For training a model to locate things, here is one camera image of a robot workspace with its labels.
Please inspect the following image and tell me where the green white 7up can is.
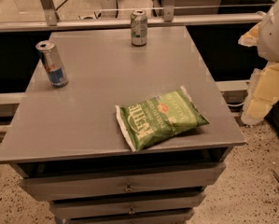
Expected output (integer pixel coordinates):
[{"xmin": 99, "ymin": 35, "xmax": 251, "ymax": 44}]
[{"xmin": 131, "ymin": 9, "xmax": 147, "ymax": 46}]

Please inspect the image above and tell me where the blue silver Red Bull can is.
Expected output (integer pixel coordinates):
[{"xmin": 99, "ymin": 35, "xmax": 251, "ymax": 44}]
[{"xmin": 35, "ymin": 40, "xmax": 68, "ymax": 88}]

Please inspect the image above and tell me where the top grey drawer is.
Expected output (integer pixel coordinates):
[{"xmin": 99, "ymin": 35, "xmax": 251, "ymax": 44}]
[{"xmin": 20, "ymin": 162, "xmax": 226, "ymax": 201}]

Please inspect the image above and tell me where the metal railing frame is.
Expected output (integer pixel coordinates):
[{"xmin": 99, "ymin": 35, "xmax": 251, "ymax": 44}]
[{"xmin": 0, "ymin": 0, "xmax": 276, "ymax": 32}]

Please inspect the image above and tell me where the green Kettle chips bag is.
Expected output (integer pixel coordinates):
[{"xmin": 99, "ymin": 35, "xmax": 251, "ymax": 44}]
[{"xmin": 116, "ymin": 86, "xmax": 209, "ymax": 152}]

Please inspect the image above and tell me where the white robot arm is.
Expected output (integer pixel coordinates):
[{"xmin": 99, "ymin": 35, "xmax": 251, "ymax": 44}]
[{"xmin": 238, "ymin": 0, "xmax": 279, "ymax": 125}]

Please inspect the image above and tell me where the grey drawer cabinet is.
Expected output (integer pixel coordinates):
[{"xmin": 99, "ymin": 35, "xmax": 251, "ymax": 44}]
[{"xmin": 0, "ymin": 26, "xmax": 247, "ymax": 224}]

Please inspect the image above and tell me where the middle grey drawer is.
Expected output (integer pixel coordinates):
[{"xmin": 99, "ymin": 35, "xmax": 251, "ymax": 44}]
[{"xmin": 50, "ymin": 192, "xmax": 205, "ymax": 219}]

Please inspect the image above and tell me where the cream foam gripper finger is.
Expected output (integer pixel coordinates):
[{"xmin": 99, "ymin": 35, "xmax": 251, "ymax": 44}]
[{"xmin": 241, "ymin": 62, "xmax": 279, "ymax": 125}]

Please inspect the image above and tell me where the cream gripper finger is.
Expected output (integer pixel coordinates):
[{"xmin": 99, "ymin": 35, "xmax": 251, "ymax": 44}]
[{"xmin": 238, "ymin": 22, "xmax": 260, "ymax": 47}]

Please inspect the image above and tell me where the grey drawer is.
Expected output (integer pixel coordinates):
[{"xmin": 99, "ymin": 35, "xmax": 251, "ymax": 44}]
[
  {"xmin": 20, "ymin": 162, "xmax": 226, "ymax": 201},
  {"xmin": 50, "ymin": 192, "xmax": 205, "ymax": 219}
]

